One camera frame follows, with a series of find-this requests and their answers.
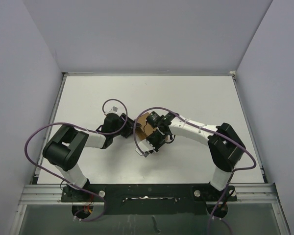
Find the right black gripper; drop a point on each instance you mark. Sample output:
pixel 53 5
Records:
pixel 157 147

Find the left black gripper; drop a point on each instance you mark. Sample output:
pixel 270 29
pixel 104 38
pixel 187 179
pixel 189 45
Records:
pixel 129 127

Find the brown cardboard box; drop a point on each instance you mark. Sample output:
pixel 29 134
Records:
pixel 143 129

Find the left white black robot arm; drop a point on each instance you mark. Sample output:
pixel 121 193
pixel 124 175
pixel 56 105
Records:
pixel 64 149

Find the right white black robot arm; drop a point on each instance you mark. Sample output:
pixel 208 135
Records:
pixel 221 140

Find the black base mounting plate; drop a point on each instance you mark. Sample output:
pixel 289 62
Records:
pixel 152 199

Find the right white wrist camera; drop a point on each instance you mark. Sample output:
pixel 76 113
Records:
pixel 144 148

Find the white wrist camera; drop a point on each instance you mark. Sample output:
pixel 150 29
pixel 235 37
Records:
pixel 144 148
pixel 113 110

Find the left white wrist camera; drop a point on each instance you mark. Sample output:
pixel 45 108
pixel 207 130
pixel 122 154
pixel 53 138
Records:
pixel 113 110

